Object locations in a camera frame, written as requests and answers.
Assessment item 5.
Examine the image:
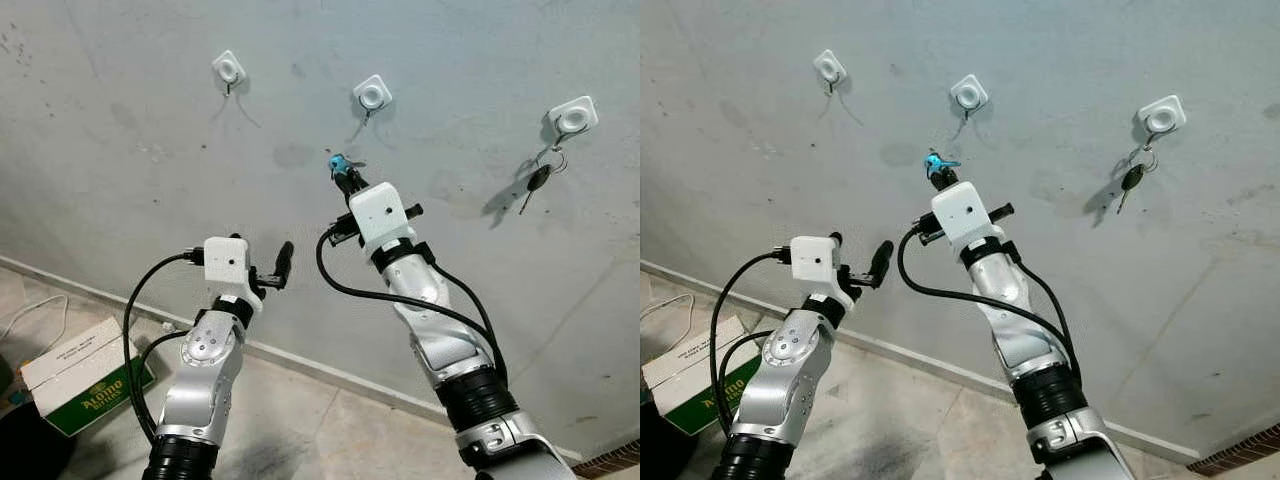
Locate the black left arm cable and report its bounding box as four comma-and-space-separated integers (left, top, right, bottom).
122, 250, 206, 446
708, 250, 793, 433
138, 328, 196, 401
716, 328, 777, 401

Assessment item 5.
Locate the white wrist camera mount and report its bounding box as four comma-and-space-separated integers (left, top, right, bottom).
930, 182, 1001, 256
348, 183, 419, 259
789, 235, 851, 311
203, 236, 265, 313

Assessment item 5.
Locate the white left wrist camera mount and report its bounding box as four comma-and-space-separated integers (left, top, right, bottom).
789, 235, 851, 311
203, 236, 265, 313

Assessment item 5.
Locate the white wall hook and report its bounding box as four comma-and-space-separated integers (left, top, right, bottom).
212, 50, 247, 96
813, 48, 848, 96
547, 95, 601, 146
950, 73, 990, 119
352, 74, 393, 119
1137, 94, 1188, 146

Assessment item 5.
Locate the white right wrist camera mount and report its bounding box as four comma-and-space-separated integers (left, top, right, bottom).
930, 182, 1001, 256
348, 183, 419, 259

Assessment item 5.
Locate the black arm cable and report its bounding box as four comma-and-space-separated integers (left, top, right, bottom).
716, 328, 777, 401
1012, 258, 1081, 361
315, 228, 506, 386
122, 250, 206, 446
895, 228, 1083, 386
420, 258, 501, 361
138, 328, 196, 401
708, 250, 793, 433

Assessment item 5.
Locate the white floor cable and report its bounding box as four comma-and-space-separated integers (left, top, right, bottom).
0, 293, 69, 351
640, 293, 696, 323

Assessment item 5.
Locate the red brick strip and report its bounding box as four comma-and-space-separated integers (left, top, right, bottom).
1185, 425, 1280, 476
570, 440, 641, 479

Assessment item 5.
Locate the black-headed key with ring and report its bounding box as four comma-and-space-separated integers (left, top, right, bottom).
1115, 148, 1161, 214
518, 148, 569, 216

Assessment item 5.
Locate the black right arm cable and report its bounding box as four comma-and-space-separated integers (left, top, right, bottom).
315, 228, 506, 386
895, 228, 1083, 386
1012, 258, 1081, 361
420, 258, 501, 361

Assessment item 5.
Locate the white and green cardboard box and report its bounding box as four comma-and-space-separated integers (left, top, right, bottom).
20, 316, 158, 438
640, 316, 761, 437

